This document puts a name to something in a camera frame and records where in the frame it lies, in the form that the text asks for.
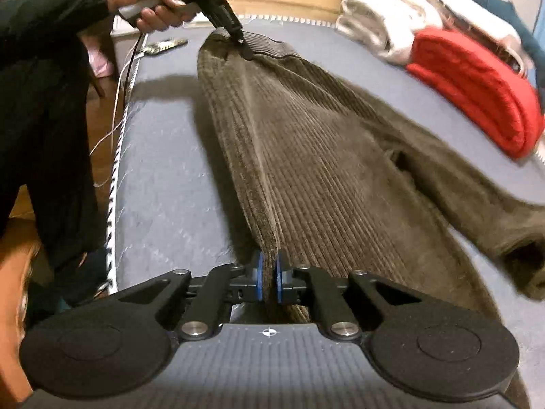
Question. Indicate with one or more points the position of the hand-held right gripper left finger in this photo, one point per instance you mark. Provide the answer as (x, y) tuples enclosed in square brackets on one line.
[(258, 276)]

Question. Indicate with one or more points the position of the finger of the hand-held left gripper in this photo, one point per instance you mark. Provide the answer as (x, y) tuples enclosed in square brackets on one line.
[(245, 47)]

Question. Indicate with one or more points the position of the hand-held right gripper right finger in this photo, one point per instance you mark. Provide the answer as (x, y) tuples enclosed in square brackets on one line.
[(279, 276)]

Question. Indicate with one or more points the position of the person's left forearm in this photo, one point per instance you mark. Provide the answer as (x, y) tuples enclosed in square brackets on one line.
[(55, 8)]

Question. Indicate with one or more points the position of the dark patterned flat object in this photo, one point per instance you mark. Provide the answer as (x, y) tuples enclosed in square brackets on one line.
[(164, 47)]

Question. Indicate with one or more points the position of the pink cloth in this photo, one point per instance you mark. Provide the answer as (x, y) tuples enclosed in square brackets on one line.
[(98, 57)]

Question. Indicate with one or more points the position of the blue-grey bed mattress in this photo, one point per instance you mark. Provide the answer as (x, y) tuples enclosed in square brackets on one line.
[(170, 170)]

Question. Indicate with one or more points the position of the white folded blanket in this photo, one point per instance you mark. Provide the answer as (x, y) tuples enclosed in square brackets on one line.
[(383, 12)]

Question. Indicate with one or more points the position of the person's dark clothed body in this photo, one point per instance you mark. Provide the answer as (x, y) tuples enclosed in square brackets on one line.
[(47, 145)]

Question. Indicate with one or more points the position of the red folded blanket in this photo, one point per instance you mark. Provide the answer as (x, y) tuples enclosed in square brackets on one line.
[(477, 89)]

